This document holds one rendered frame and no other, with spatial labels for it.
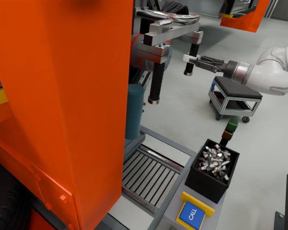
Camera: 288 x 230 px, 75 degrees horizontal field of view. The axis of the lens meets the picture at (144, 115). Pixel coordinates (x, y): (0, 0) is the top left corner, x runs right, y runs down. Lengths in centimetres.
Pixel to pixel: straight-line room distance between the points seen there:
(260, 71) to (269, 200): 99
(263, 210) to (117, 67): 137
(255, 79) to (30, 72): 77
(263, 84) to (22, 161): 85
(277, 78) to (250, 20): 354
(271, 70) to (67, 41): 76
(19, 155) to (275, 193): 155
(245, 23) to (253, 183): 331
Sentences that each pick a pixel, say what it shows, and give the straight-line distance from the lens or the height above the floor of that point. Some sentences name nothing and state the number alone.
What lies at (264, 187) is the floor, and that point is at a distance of 167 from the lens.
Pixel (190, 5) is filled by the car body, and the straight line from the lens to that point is 332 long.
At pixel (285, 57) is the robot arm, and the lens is 98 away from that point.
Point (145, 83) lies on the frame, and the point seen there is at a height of 64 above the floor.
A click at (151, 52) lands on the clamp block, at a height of 93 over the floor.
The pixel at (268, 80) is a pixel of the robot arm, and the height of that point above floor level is 85.
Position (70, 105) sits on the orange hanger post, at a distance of 28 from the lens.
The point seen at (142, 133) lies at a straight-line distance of 144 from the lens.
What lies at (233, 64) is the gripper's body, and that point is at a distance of 89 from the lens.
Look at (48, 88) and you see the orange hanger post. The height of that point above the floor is 98.
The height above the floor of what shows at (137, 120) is 60.
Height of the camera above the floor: 111
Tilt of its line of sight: 36 degrees down
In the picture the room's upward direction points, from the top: 8 degrees clockwise
